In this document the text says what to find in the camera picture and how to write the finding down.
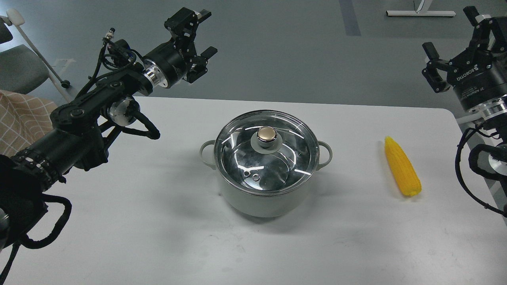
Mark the beige checkered cloth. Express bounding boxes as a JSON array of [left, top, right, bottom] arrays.
[[0, 90, 57, 156]]

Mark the grey-green steel cooking pot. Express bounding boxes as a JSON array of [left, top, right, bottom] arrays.
[[199, 110, 333, 218]]

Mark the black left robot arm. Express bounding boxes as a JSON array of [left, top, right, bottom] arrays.
[[1, 7, 217, 284]]

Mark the grey office chair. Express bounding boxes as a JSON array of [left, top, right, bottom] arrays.
[[0, 8, 71, 103]]

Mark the white desk foot bar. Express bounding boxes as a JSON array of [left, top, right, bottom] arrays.
[[385, 0, 456, 17]]

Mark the yellow corn cob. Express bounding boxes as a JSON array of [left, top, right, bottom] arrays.
[[384, 137, 422, 197]]

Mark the glass pot lid gold knob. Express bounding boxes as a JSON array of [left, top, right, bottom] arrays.
[[213, 110, 326, 196]]

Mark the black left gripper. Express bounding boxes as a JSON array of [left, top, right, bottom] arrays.
[[143, 8, 218, 89]]

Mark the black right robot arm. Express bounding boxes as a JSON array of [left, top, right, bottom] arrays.
[[422, 6, 507, 217]]

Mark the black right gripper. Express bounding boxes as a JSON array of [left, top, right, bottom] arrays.
[[421, 6, 507, 112]]

